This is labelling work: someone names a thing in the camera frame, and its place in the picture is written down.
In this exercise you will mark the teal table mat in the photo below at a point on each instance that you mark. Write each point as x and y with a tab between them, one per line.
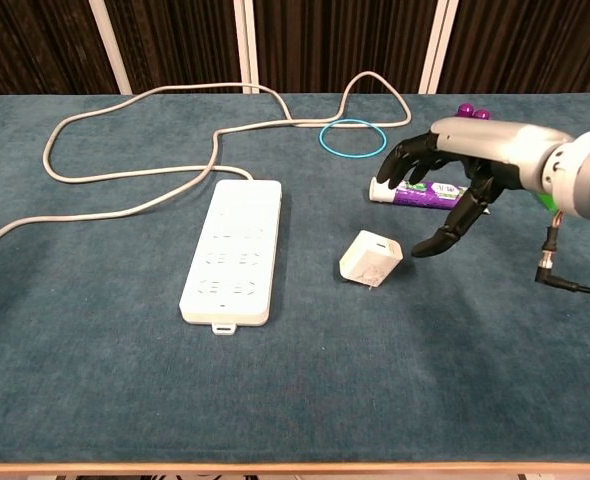
325	375

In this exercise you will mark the white partition frame post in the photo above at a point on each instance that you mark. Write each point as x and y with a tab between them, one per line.
110	45
245	45
439	45

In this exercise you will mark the white power strip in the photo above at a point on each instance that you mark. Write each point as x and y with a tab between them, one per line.
235	240

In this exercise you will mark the purple toothpaste tube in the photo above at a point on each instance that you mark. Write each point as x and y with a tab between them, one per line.
425	198

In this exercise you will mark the white power adapter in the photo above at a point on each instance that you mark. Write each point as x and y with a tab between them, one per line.
370	257

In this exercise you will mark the green building block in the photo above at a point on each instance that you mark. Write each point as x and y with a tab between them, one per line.
547	200

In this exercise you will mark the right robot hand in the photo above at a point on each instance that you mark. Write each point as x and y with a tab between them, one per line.
495	142

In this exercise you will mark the purple building block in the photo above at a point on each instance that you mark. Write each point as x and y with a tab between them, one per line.
465	110

